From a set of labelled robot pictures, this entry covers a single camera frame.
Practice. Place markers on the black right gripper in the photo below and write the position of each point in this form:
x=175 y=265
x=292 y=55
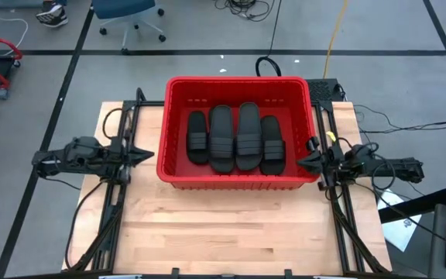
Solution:
x=328 y=162

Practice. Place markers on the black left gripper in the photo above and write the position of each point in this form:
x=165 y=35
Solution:
x=120 y=157

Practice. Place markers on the large black rubber slide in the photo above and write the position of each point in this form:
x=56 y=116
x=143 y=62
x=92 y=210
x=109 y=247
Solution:
x=221 y=124
x=249 y=120

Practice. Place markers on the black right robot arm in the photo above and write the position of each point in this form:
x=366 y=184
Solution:
x=401 y=168

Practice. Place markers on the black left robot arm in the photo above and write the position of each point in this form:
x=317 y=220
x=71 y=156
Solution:
x=76 y=155

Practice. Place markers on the red plastic bin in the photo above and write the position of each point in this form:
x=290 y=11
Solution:
x=242 y=93

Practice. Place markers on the yellow tape tag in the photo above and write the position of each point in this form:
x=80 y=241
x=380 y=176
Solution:
x=330 y=136

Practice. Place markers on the black perforated electronics box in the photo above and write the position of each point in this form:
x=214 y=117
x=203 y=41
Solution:
x=321 y=91

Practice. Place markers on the white paper sheet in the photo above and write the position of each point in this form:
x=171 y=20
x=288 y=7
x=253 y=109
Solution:
x=397 y=232

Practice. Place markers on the black desk base bar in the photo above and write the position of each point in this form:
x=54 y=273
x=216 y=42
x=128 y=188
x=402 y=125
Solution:
x=416 y=205

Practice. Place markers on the blue office chair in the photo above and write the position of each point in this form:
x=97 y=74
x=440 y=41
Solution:
x=122 y=7

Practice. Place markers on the person's foot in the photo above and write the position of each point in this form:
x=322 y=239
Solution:
x=52 y=15

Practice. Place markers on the black aluminium table frame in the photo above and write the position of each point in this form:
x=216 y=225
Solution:
x=123 y=120
x=322 y=120

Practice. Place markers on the black frame bracket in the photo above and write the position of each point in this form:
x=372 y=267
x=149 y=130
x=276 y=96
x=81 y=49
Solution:
x=174 y=273
x=288 y=273

